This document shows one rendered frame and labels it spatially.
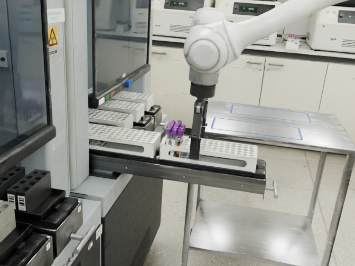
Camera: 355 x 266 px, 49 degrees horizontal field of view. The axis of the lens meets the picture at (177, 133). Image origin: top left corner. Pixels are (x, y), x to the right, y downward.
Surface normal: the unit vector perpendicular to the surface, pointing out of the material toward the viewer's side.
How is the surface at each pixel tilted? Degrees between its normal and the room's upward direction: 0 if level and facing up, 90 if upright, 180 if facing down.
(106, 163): 90
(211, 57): 92
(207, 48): 98
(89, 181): 0
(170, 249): 0
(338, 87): 90
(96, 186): 0
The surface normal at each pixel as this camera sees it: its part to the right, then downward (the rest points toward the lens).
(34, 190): 0.98, 0.13
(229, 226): 0.07, -0.94
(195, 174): -0.20, 0.33
